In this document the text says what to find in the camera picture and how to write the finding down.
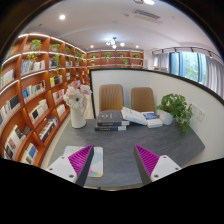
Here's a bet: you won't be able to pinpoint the tan upholstered chair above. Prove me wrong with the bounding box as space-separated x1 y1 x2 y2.
98 83 125 113
130 86 156 114

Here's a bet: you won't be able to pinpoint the recessed ceiling spotlights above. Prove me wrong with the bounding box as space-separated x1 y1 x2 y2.
58 0 156 50

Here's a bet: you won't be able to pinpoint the thick white book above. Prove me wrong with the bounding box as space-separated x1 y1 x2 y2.
120 106 149 127

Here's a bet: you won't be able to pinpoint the window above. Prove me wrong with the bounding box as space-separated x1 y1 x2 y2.
169 51 209 86

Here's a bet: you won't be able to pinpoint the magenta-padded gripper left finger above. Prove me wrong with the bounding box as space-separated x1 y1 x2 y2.
45 143 95 188

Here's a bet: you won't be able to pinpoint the white wall socket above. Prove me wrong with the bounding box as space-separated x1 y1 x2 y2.
189 103 198 116
194 105 206 122

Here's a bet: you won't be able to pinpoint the ceiling air vent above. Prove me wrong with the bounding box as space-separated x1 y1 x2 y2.
131 9 161 21

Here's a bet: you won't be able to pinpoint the white book with blue cover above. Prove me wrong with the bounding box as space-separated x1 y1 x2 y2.
142 111 164 129

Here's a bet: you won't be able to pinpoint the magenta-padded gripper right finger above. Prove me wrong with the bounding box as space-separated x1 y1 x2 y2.
133 144 183 186

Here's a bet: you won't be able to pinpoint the white vase with pink flowers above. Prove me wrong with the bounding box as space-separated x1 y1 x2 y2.
62 79 93 129

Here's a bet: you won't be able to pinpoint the multi-bulb ceiling lamp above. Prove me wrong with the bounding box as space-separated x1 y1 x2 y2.
105 36 126 50

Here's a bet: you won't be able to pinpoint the green potted plant white pot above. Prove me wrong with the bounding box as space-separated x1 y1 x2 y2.
155 93 194 135

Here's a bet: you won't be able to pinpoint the thin dark hardcover book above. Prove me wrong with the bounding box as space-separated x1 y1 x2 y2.
94 124 128 132

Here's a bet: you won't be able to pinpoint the orange wooden bookshelf unit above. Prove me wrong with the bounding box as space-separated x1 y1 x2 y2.
0 32 145 168

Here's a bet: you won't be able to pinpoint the thick dark hardcover book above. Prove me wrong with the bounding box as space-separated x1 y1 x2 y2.
96 110 130 128

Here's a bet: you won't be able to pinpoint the pastel cartoon print mouse pad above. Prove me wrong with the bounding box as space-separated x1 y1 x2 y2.
63 145 104 178

